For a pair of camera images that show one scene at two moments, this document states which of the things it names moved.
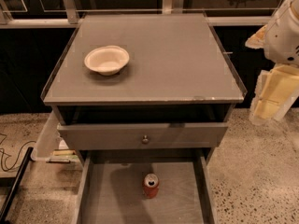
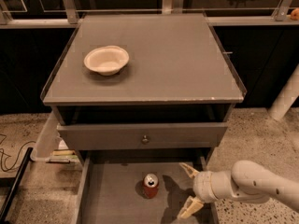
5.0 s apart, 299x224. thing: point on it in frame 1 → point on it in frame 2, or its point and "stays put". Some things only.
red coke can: [151, 186] stays put
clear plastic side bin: [49, 147] stays put
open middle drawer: [109, 189] stays put
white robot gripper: [282, 40] → [203, 186]
